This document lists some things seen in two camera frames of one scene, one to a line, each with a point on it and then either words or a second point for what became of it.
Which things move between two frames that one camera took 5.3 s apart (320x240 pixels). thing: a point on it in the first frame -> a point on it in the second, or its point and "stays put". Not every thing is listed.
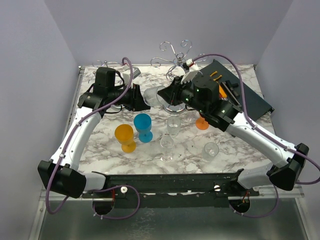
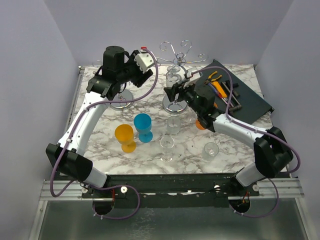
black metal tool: x=230 y=86 stays put
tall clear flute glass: x=190 y=116 stays put
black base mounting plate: x=154 y=190 stays put
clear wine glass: x=153 y=98 -> x=173 y=77
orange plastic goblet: x=201 y=124 stays put
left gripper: x=136 y=102 -> x=141 y=78
